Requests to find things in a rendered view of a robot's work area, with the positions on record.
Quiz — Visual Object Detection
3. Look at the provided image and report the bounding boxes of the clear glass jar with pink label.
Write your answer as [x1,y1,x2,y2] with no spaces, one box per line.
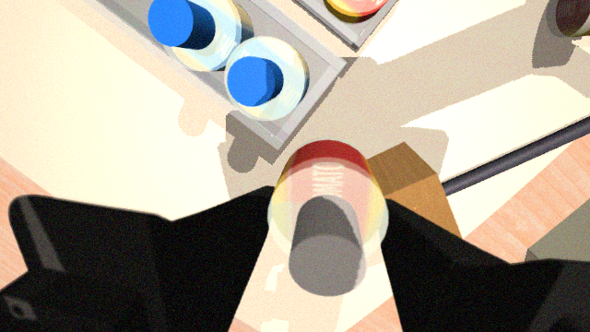
[324,0,388,25]
[267,136,388,297]

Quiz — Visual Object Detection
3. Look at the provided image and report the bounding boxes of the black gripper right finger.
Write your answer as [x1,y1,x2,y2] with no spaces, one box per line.
[380,198,590,332]

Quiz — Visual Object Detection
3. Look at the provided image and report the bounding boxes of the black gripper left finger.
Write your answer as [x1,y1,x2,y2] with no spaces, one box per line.
[7,185,275,332]

